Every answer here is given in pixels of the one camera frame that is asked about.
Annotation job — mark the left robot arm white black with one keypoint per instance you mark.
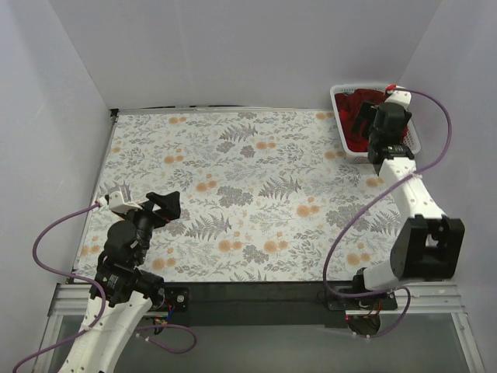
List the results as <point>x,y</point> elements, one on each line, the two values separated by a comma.
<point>122,292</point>

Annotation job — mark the white plastic laundry basket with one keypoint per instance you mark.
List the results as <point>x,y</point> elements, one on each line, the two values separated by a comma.
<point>411,139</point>

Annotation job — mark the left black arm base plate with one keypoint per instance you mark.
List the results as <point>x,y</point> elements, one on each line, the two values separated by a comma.
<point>166,300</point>

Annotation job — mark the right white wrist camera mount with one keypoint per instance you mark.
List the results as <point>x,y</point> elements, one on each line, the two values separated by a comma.
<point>398,95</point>

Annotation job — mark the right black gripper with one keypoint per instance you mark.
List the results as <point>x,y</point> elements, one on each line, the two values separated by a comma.
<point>370,117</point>

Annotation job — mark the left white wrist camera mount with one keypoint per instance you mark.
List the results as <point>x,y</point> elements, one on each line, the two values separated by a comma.
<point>116,202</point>

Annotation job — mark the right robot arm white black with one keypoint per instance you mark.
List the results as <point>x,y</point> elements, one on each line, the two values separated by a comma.
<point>428,245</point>

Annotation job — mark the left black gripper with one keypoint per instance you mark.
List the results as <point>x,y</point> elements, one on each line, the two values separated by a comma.
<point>151,212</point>

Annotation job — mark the floral patterned table mat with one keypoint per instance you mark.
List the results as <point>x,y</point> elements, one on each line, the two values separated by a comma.
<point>265,195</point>

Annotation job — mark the aluminium frame rail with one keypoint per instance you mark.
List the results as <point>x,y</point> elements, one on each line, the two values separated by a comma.
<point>288,327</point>

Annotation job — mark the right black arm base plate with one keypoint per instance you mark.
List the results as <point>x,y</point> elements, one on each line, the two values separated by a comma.
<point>365,304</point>

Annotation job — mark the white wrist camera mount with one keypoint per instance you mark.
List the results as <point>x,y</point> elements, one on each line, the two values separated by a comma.
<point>116,202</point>
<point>398,95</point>

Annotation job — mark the dark red t shirt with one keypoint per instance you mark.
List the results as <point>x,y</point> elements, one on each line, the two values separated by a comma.
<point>349,106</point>

